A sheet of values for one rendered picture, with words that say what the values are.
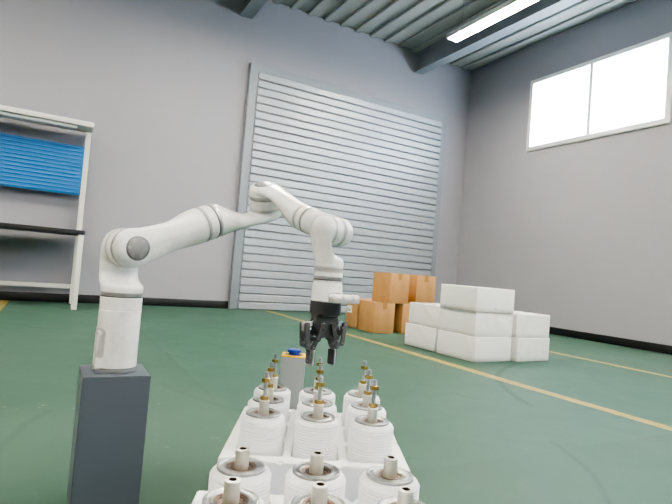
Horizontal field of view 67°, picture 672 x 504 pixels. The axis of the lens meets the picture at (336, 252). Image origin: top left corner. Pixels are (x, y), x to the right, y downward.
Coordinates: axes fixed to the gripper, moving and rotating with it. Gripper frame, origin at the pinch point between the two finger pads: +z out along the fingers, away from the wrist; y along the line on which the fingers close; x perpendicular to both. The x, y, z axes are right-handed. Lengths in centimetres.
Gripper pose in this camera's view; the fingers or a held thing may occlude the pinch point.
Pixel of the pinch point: (321, 359)
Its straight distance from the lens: 125.7
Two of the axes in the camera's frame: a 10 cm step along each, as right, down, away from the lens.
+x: 7.0, 0.3, -7.2
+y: -7.1, -0.9, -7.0
